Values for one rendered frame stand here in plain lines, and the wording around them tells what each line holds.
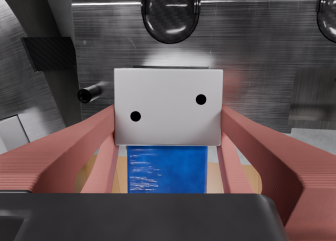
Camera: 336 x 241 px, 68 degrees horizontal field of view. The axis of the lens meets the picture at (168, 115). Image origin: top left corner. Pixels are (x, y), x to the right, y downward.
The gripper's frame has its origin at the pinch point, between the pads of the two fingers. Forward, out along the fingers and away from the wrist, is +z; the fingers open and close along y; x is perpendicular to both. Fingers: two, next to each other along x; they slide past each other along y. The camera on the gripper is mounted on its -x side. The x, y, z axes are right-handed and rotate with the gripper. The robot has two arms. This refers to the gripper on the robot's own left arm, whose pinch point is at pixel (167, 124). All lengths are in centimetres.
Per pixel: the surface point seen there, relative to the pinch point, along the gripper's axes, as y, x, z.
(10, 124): 14.6, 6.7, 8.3
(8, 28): 13.8, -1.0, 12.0
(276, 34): -6.8, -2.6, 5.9
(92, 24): 5.2, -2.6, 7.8
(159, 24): 0.6, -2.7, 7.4
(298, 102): -10.1, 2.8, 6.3
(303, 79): -10.2, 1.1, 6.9
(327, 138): -16.5, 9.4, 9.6
